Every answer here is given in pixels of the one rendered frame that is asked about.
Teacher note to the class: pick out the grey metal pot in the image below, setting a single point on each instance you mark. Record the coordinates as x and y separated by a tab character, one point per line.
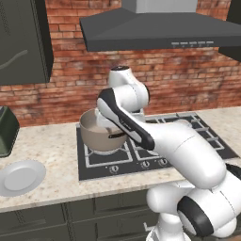
100	141

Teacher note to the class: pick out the round black hob knob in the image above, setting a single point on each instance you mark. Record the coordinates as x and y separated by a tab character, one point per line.
162	162
114	169
145	164

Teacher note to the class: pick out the dark green drawer front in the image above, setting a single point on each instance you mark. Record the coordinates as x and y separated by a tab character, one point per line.
122	200
122	227
31	222

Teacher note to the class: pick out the grey round plate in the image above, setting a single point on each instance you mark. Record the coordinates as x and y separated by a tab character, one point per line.
22	177

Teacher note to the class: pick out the dark green wall cupboard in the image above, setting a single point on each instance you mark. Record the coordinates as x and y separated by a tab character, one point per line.
232	28

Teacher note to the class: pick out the black gas hob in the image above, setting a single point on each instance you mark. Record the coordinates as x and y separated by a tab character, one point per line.
103	163

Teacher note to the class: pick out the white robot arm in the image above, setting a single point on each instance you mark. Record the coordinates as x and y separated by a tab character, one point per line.
188	153

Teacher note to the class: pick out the dark green toaster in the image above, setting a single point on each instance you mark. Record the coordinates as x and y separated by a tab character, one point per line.
7	131

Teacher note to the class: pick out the dark grey range hood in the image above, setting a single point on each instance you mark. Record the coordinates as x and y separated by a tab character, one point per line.
150	31

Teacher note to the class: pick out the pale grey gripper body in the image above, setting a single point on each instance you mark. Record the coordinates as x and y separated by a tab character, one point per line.
100	117

